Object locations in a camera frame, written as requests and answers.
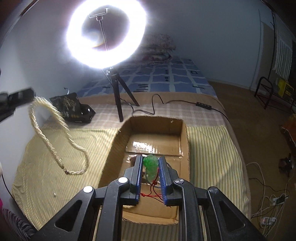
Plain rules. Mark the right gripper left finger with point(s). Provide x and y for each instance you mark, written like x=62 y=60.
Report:
x=96 y=214

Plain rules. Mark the green jade gourd pendant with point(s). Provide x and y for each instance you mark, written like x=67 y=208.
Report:
x=151 y=173

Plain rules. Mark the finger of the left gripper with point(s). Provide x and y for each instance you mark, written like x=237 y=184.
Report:
x=16 y=99
x=4 y=114

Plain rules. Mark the ring light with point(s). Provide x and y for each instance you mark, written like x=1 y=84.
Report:
x=102 y=34

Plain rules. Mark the black metal rack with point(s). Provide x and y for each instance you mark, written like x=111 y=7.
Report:
x=267 y=93

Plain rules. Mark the orange stool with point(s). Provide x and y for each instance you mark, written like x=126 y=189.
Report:
x=288 y=130

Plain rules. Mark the cardboard box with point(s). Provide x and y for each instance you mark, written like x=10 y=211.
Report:
x=145 y=135

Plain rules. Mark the floral pillow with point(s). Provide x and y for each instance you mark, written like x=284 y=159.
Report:
x=156 y=48

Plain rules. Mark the hanging striped towel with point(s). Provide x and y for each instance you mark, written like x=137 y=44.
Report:
x=283 y=55

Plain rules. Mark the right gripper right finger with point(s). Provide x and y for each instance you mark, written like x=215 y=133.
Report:
x=204 y=214

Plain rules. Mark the black snack bag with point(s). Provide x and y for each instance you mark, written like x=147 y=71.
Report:
x=71 y=109

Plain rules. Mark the yellow box on rack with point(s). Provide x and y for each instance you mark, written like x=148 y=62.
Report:
x=284 y=89

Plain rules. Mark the blue patterned bed sheet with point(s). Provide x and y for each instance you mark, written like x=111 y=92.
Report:
x=178 y=75

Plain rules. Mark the striped yellow cloth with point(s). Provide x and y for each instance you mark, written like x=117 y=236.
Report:
x=213 y=158

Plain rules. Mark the white power strip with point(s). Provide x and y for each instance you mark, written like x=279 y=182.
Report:
x=279 y=200

